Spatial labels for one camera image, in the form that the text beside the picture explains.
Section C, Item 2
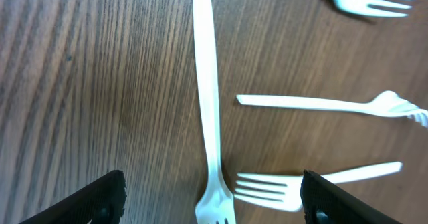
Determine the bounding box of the bent white plastic fork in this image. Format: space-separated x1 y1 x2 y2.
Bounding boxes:
236 90 427 128

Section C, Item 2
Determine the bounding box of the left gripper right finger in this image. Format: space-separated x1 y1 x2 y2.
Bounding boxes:
300 170 400 224

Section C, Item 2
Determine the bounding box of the white fork diagonal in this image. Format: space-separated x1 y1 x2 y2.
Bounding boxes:
193 0 236 224

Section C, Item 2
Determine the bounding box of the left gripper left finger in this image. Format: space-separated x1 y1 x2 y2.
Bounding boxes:
21 170 126 224

